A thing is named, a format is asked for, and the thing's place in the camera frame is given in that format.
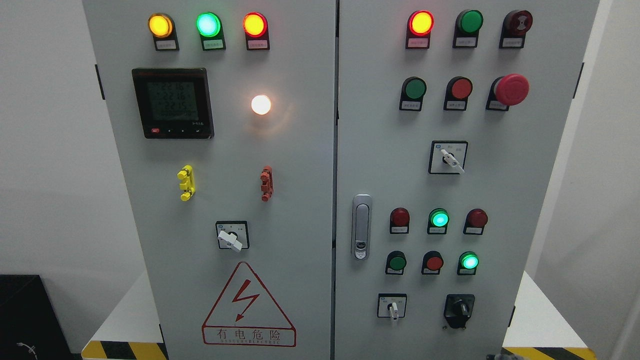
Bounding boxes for black rotary knob switch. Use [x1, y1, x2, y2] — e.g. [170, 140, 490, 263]
[443, 293, 476, 330]

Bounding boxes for red terminal connector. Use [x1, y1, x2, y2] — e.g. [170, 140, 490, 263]
[259, 165, 274, 202]

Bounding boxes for dark red indicator light left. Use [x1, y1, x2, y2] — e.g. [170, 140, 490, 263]
[389, 207, 410, 234]

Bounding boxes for white glowing lamp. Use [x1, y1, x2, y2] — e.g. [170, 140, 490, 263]
[250, 94, 272, 116]

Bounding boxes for green push button lower left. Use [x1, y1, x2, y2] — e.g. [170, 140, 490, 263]
[385, 250, 407, 275]

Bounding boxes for green push button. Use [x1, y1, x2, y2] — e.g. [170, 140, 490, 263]
[452, 9, 483, 49]
[385, 250, 407, 275]

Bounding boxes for grey left cabinet door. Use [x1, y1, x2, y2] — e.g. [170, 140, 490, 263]
[83, 0, 338, 360]

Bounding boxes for grey cabinet door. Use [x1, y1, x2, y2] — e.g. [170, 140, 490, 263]
[334, 0, 599, 360]
[83, 0, 338, 360]

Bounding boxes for green lit indicator middle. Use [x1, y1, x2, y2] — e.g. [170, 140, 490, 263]
[427, 208, 450, 235]

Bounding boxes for green push button second row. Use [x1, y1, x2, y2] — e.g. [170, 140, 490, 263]
[398, 76, 426, 112]

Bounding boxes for yellow terminal connector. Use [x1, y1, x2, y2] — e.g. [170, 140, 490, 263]
[176, 164, 195, 202]

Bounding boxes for red push button lower middle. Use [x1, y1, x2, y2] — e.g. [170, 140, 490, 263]
[421, 250, 444, 275]

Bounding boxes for grey right cabinet door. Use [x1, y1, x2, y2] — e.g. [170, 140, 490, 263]
[334, 0, 599, 360]

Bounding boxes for red electric hazard warning sticker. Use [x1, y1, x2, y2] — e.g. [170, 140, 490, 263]
[201, 261, 297, 347]

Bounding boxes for red indicator light right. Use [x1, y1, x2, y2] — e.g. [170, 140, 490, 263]
[462, 208, 489, 235]

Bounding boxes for black digital power meter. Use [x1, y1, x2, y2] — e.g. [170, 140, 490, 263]
[131, 67, 215, 139]

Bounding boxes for red push button second row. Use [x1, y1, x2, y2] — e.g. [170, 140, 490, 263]
[443, 76, 473, 111]

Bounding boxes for orange-red indicator light left door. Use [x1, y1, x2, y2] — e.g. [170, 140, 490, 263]
[242, 11, 270, 51]

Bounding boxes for green illuminated button lower right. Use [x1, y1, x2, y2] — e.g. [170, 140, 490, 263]
[456, 251, 479, 276]

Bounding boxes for red lit indicator right door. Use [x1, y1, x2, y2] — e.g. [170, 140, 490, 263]
[405, 10, 434, 50]

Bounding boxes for green lit indicator light top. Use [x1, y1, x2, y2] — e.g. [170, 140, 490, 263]
[195, 11, 226, 51]

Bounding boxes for red emergency stop mushroom button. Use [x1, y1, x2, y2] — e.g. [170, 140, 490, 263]
[486, 73, 530, 112]

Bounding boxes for green push button top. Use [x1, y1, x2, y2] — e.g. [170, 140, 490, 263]
[452, 9, 483, 49]

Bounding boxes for yellow indicator light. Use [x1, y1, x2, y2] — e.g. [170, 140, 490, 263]
[147, 13, 179, 51]

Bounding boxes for dark red buzzer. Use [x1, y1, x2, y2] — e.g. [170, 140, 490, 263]
[499, 10, 533, 49]

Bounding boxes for white platform with hazard stripes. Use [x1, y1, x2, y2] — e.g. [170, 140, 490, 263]
[80, 273, 597, 360]

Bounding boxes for black box lower left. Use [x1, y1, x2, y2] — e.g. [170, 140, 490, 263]
[0, 275, 74, 360]

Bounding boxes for silver door lock handle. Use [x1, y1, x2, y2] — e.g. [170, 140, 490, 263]
[350, 193, 373, 260]

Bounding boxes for white selector switch left door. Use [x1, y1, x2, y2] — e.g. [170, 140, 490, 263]
[215, 220, 250, 253]

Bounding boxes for white selector switch upper right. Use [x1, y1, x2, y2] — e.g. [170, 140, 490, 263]
[428, 140, 469, 174]

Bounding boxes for white selector switch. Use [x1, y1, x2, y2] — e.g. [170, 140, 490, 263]
[428, 140, 469, 174]
[376, 292, 409, 326]

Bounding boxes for white selector switch lower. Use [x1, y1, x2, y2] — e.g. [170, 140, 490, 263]
[376, 292, 409, 326]

